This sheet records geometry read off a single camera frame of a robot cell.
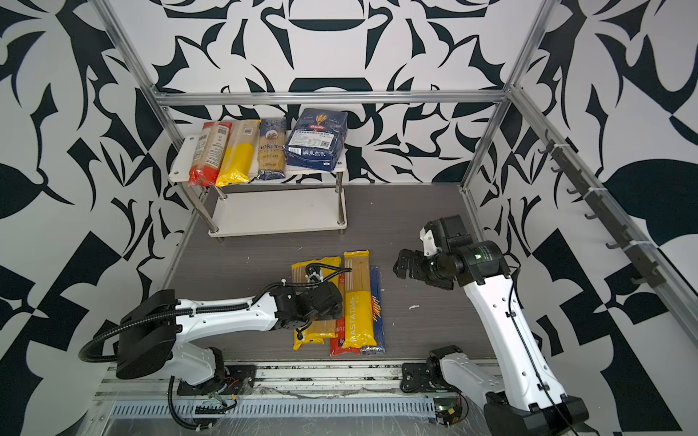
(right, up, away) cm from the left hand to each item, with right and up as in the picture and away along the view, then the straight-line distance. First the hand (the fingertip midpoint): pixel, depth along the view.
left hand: (330, 300), depth 82 cm
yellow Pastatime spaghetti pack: (+8, -7, -4) cm, 12 cm away
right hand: (+21, +12, -12) cm, 27 cm away
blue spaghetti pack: (+14, -3, +3) cm, 14 cm away
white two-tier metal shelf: (-13, +31, +30) cm, 45 cm away
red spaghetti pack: (+2, -12, -4) cm, 13 cm away
